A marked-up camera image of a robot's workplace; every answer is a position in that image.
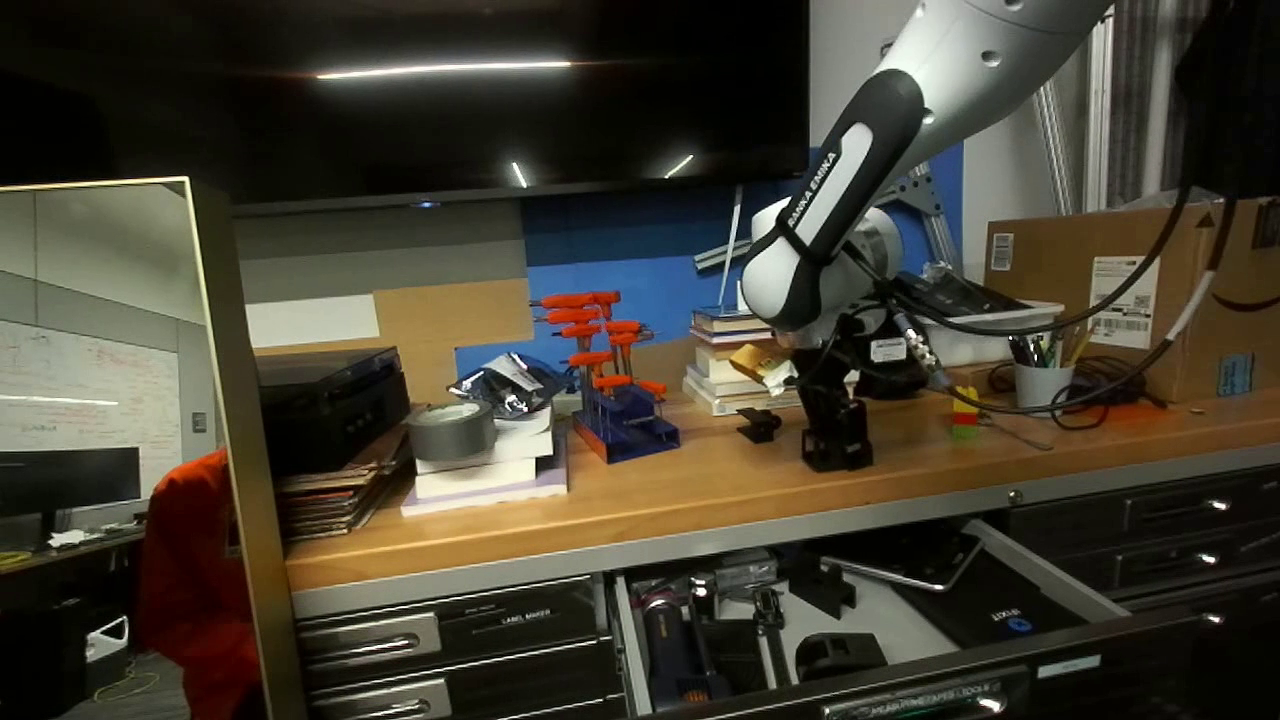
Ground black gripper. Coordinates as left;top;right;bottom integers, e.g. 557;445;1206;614
798;311;879;474

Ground black blocky plastic part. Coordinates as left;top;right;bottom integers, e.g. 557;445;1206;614
798;418;875;475

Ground black small plastic part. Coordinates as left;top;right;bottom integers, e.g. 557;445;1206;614
732;406;787;450

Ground black angular plastic part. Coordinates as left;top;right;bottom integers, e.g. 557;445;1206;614
798;631;894;686

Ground open workbench drawer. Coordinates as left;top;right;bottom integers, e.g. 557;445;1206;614
608;518;1213;720

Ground closed drawer bank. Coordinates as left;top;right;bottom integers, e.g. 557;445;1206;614
993;455;1280;720
292;574;634;720

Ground black device with white label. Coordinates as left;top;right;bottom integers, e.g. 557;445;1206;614
853;311;936;400

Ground yellow red green lego block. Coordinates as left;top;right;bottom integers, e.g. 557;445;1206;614
944;381;989;431

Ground tall stack of books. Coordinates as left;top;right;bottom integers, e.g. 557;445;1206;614
680;308;794;421

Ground black clip part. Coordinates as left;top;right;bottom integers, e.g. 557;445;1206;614
786;548;862;621

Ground black tablet with light edge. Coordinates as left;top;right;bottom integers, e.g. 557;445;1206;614
821;519;993;597

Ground silver metal tools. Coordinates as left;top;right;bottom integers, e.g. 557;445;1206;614
710;554;786;624

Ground white plastic tub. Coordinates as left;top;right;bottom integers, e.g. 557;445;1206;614
883;273;1071;374

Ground white pen cup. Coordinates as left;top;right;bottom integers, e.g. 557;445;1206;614
1013;355;1076;421

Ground white paper sheet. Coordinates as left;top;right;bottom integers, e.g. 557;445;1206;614
775;574;963;686

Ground pens and tools bunch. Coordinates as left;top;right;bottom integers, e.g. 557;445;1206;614
1010;332;1080;374

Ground dark hand tools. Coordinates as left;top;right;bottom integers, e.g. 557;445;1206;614
635;574;775;714

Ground silver foil bag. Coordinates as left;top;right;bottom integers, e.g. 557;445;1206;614
449;350;575;426

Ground cardboard shipping box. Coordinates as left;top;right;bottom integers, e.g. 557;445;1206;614
985;198;1280;408

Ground brown cork board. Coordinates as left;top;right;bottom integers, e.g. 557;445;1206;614
371;277;535;406

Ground stack of dark flat books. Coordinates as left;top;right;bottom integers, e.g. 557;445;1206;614
278;426;416;544

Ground black hard case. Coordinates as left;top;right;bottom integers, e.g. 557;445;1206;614
258;350;416;475

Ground long ceiling light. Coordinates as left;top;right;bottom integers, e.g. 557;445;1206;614
312;52;575;83

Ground person in red hoodie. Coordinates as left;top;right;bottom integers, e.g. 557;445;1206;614
131;450;269;720

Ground dark flat screen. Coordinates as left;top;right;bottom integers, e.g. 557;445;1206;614
0;445;144;525

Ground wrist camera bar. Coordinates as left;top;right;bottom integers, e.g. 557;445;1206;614
726;340;803;400

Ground orange T-handle wrench rack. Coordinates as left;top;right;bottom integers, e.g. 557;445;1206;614
534;288;689;469

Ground thin black cable loop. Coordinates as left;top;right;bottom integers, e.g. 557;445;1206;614
1050;352;1163;431

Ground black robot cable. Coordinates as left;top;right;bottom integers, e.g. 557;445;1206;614
853;173;1244;418

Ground grey duct tape roll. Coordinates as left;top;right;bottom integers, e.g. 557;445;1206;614
399;397;500;474

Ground aluminium frame post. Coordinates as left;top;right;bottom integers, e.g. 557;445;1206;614
1080;18;1122;217

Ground white wall sheet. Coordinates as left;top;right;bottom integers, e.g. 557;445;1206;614
243;291;384;352

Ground wooden frame post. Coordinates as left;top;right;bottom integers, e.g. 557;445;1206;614
186;173;312;720

